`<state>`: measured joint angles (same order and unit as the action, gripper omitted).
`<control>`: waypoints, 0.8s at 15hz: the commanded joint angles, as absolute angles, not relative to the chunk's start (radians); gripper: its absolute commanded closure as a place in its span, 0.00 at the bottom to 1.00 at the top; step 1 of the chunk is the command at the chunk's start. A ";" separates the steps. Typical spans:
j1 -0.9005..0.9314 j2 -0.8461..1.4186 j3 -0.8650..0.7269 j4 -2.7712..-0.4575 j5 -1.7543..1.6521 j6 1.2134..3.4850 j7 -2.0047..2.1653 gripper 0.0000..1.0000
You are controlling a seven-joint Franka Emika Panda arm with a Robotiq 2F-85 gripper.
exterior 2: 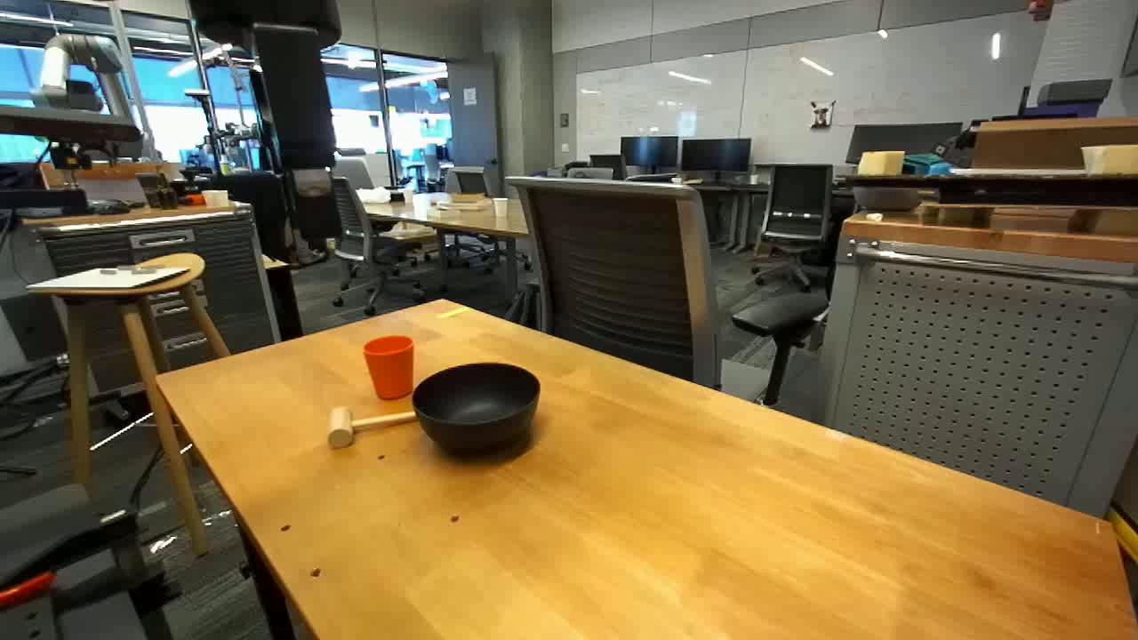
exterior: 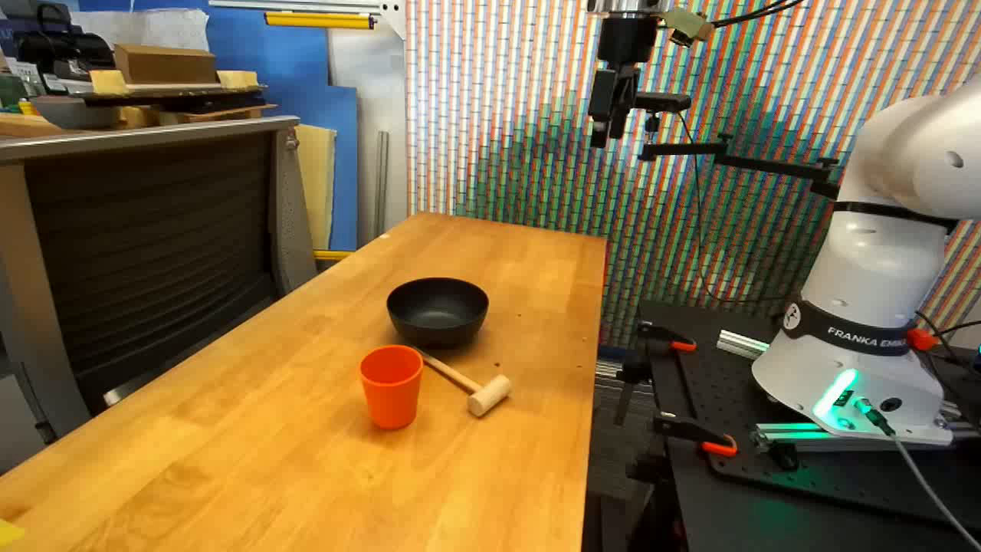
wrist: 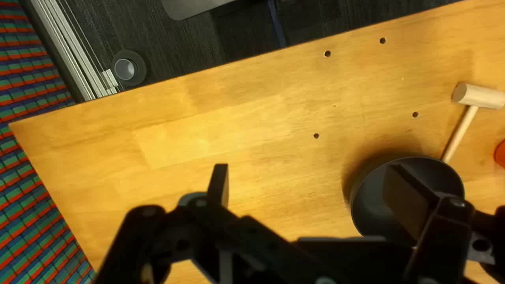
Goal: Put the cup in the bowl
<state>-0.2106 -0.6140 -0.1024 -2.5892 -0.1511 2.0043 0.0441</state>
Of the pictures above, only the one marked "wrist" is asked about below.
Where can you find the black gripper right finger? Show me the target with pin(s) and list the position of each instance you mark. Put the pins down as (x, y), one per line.
(410, 192)

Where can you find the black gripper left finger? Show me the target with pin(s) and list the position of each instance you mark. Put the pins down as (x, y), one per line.
(218, 187)

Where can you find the orange cup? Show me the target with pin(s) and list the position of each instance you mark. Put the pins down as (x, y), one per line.
(498, 154)

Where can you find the black bowl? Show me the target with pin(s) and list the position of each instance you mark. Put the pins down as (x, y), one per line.
(368, 209)

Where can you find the wooden mallet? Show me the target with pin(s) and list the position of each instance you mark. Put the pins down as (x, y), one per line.
(473, 98)

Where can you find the grey round floor foot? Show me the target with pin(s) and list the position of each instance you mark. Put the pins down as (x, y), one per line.
(129, 67)

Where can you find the grey partition rail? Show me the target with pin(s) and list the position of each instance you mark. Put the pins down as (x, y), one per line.
(91, 80)

